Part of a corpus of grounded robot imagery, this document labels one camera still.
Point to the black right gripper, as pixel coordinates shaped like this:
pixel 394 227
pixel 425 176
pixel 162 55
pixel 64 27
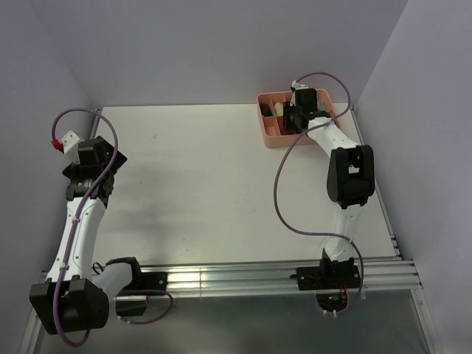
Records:
pixel 287 110

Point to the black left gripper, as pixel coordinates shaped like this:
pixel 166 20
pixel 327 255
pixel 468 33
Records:
pixel 72 171

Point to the maroon purple ribbed sock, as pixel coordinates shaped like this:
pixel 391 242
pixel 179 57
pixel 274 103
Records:
pixel 286 125

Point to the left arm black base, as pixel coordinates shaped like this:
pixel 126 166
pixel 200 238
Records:
pixel 133 300

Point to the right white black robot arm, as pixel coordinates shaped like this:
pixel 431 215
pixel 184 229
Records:
pixel 350 176

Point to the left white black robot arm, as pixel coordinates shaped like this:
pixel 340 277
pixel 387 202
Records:
pixel 71 298

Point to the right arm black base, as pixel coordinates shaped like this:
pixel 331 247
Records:
pixel 331 289

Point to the pink compartment organizer box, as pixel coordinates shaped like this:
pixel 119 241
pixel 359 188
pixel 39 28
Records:
pixel 270 125

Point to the cream rolled sock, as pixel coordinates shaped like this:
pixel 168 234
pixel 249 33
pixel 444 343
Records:
pixel 279 108

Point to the grey pink rolled sock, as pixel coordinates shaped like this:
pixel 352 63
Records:
pixel 321 105

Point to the black rolled sock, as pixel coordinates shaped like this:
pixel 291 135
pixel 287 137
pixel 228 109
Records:
pixel 265 110

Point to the aluminium table edge rail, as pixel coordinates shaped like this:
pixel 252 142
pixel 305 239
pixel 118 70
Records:
pixel 96 122

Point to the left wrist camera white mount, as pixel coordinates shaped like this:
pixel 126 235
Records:
pixel 68 145

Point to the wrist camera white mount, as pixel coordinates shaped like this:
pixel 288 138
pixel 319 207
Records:
pixel 295 85
pixel 68 145

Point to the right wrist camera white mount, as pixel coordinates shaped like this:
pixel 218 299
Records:
pixel 295 85

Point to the front aluminium frame rail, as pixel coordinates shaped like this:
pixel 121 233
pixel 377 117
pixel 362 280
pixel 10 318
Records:
pixel 273 278

